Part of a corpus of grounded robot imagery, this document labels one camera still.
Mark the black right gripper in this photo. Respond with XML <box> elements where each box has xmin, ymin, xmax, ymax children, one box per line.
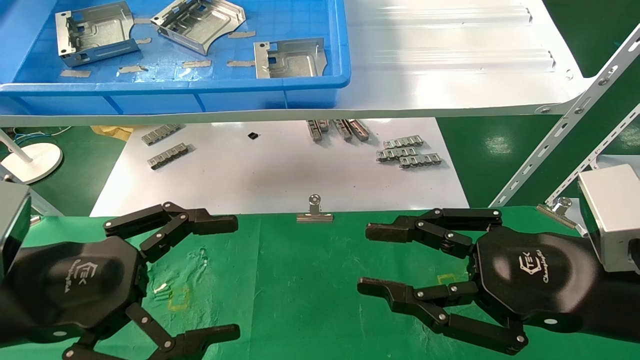
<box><xmin>357</xmin><ymin>207</ymin><xmax>603</xmax><ymax>356</ymax></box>

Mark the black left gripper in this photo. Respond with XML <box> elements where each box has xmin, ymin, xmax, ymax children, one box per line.
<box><xmin>9</xmin><ymin>201</ymin><xmax>241</xmax><ymax>360</ymax></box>

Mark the green table cloth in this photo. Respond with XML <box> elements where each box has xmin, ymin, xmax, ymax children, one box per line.
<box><xmin>0</xmin><ymin>205</ymin><xmax>640</xmax><ymax>360</ymax></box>

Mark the white low table board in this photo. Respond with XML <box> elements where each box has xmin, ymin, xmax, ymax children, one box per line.
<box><xmin>90</xmin><ymin>117</ymin><xmax>471</xmax><ymax>217</ymax></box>

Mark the slotted metal shelf upright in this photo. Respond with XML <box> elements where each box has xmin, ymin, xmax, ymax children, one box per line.
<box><xmin>544</xmin><ymin>104</ymin><xmax>640</xmax><ymax>207</ymax></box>
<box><xmin>0</xmin><ymin>167</ymin><xmax>65</xmax><ymax>217</ymax></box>
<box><xmin>489</xmin><ymin>22</ymin><xmax>640</xmax><ymax>208</ymax></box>

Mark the yellow plastic bag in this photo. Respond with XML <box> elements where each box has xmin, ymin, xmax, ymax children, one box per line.
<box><xmin>90</xmin><ymin>126</ymin><xmax>135</xmax><ymax>142</ymax></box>

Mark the white floor lamp stand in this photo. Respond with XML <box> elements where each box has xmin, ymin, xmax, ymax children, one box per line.
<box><xmin>0</xmin><ymin>129</ymin><xmax>64</xmax><ymax>185</ymax></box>

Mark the white metal shelf board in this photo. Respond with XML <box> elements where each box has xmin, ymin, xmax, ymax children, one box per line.
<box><xmin>0</xmin><ymin>0</ymin><xmax>596</xmax><ymax>128</ymax></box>

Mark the blue plastic bin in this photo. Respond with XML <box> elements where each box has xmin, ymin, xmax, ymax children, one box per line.
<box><xmin>0</xmin><ymin>0</ymin><xmax>352</xmax><ymax>117</ymax></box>

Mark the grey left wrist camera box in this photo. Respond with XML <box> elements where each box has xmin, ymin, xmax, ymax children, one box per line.
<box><xmin>0</xmin><ymin>180</ymin><xmax>32</xmax><ymax>282</ymax></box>

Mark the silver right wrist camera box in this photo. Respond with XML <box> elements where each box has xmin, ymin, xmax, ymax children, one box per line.
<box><xmin>577</xmin><ymin>164</ymin><xmax>640</xmax><ymax>273</ymax></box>

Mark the blue floor cable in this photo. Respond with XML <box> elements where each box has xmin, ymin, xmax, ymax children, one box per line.
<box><xmin>9</xmin><ymin>126</ymin><xmax>72</xmax><ymax>142</ymax></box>

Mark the sheet metal bracket part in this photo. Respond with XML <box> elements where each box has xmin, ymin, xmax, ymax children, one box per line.
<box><xmin>253</xmin><ymin>37</ymin><xmax>329</xmax><ymax>79</ymax></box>
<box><xmin>150</xmin><ymin>0</ymin><xmax>247</xmax><ymax>56</ymax></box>
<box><xmin>55</xmin><ymin>1</ymin><xmax>141</xmax><ymax>68</ymax></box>

